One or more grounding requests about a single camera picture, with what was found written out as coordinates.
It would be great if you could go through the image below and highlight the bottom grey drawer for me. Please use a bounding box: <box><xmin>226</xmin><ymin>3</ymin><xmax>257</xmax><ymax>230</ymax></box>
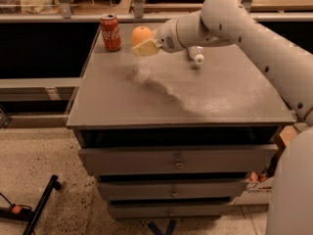
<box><xmin>108</xmin><ymin>204</ymin><xmax>233</xmax><ymax>219</ymax></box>

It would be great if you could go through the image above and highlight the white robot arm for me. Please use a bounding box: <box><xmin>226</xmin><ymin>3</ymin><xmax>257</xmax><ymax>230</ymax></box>
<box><xmin>133</xmin><ymin>0</ymin><xmax>313</xmax><ymax>235</ymax></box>

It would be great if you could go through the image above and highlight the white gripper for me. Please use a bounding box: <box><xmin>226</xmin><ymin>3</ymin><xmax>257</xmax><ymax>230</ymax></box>
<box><xmin>132</xmin><ymin>19</ymin><xmax>184</xmax><ymax>57</ymax></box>

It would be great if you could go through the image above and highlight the middle grey drawer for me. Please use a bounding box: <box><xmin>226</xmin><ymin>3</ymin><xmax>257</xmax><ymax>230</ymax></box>
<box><xmin>97</xmin><ymin>179</ymin><xmax>247</xmax><ymax>202</ymax></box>

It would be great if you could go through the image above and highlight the grey drawer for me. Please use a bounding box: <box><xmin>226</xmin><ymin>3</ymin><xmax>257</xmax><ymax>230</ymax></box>
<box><xmin>97</xmin><ymin>179</ymin><xmax>247</xmax><ymax>202</ymax></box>
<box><xmin>108</xmin><ymin>204</ymin><xmax>233</xmax><ymax>219</ymax></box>
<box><xmin>78</xmin><ymin>144</ymin><xmax>278</xmax><ymax>175</ymax></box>

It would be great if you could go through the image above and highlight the orange fruit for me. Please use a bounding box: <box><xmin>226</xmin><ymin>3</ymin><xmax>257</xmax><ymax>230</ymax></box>
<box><xmin>131</xmin><ymin>25</ymin><xmax>153</xmax><ymax>47</ymax></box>

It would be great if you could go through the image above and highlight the red coke can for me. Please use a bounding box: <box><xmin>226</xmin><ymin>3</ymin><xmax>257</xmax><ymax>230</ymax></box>
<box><xmin>100</xmin><ymin>14</ymin><xmax>121</xmax><ymax>52</ymax></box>

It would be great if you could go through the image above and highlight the top grey drawer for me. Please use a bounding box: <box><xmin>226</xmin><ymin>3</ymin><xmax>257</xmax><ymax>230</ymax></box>
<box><xmin>78</xmin><ymin>144</ymin><xmax>278</xmax><ymax>175</ymax></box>

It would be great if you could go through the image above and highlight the grey drawer cabinet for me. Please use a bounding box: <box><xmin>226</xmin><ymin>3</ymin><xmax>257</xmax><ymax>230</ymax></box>
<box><xmin>67</xmin><ymin>23</ymin><xmax>293</xmax><ymax>206</ymax></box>

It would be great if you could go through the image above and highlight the white cardboard box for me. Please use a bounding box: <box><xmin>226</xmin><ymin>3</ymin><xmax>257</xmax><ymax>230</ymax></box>
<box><xmin>234</xmin><ymin>125</ymin><xmax>298</xmax><ymax>205</ymax></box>

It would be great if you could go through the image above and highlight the grey metal railing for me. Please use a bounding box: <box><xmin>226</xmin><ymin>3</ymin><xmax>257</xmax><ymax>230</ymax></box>
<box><xmin>0</xmin><ymin>0</ymin><xmax>313</xmax><ymax>23</ymax></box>

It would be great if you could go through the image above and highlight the clear plastic water bottle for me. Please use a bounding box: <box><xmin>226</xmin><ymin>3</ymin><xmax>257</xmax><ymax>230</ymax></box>
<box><xmin>188</xmin><ymin>46</ymin><xmax>204</xmax><ymax>66</ymax></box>

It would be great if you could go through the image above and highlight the black metal stand leg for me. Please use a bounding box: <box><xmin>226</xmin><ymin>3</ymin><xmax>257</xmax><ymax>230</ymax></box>
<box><xmin>22</xmin><ymin>175</ymin><xmax>62</xmax><ymax>235</ymax></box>

